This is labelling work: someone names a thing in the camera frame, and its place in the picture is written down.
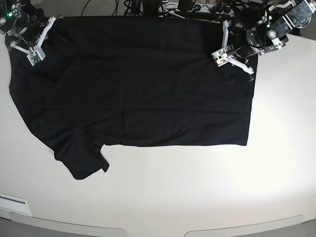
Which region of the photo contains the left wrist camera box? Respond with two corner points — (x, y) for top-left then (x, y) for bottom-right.
(211, 48), (230, 67)

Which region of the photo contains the background power strip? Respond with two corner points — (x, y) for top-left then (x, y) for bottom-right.
(158, 0), (234, 19)

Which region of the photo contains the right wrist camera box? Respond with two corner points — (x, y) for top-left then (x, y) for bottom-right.
(27, 48), (46, 66)

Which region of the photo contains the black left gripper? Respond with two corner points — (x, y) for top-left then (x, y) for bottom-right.
(222, 20), (255, 81)

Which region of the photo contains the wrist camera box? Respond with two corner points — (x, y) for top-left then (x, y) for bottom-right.
(27, 48), (46, 66)
(211, 48), (230, 67)

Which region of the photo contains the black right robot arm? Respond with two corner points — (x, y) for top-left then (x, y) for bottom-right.
(0, 0), (56, 54)

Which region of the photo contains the black T-shirt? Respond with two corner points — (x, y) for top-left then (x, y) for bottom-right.
(9, 16), (255, 180)

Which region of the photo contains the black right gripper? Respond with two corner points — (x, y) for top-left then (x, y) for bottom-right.
(10, 9), (56, 53)

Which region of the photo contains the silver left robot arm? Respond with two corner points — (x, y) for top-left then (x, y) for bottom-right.
(212, 0), (316, 79)

